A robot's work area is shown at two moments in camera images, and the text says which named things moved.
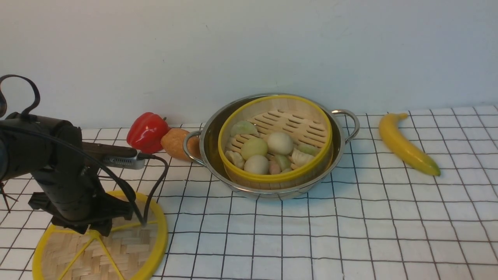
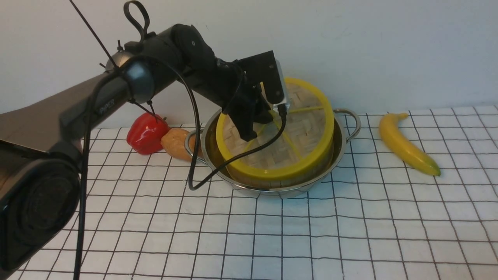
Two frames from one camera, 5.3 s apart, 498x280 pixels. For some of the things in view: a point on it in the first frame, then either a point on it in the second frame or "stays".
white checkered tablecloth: x=383 y=219 stays
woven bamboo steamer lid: x=134 y=251 → x=308 y=133
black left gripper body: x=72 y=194 → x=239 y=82
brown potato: x=172 y=141 stays
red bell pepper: x=144 y=132 stays
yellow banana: x=403 y=147 stays
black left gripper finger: x=104 y=226 → x=245 y=115
